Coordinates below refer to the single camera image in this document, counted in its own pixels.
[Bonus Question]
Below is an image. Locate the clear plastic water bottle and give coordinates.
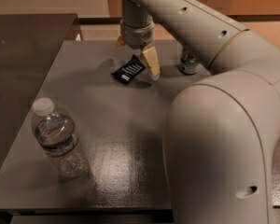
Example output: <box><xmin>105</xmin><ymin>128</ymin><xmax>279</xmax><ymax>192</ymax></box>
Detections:
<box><xmin>32</xmin><ymin>98</ymin><xmax>89</xmax><ymax>179</ymax></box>

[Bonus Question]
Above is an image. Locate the blue rxbar blueberry wrapper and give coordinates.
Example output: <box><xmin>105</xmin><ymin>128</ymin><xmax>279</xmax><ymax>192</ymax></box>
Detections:
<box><xmin>111</xmin><ymin>55</ymin><xmax>146</xmax><ymax>84</ymax></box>

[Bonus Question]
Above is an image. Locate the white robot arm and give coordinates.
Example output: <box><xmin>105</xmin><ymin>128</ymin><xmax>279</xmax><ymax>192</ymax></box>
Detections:
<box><xmin>130</xmin><ymin>0</ymin><xmax>280</xmax><ymax>224</ymax></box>

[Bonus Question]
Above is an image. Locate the green white soda can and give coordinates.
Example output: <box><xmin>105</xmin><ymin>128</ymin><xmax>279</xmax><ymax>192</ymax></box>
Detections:
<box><xmin>178</xmin><ymin>48</ymin><xmax>200</xmax><ymax>75</ymax></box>

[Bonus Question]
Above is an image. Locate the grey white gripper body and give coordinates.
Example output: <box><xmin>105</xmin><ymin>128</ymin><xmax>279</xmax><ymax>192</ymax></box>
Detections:
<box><xmin>120</xmin><ymin>20</ymin><xmax>155</xmax><ymax>49</ymax></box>

